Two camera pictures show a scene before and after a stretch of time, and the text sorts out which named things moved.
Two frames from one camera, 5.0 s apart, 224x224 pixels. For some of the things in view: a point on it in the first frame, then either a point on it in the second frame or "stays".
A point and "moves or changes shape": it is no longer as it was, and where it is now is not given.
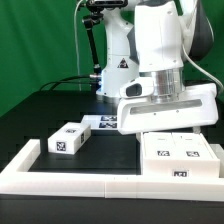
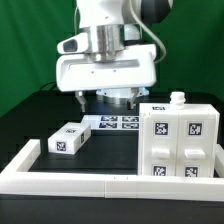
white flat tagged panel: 101,121 stays
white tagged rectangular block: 68,138 stays
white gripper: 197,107 → 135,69
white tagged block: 190,145 moves or changes shape
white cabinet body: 189,167 moves or changes shape
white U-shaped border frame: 16,179 stays
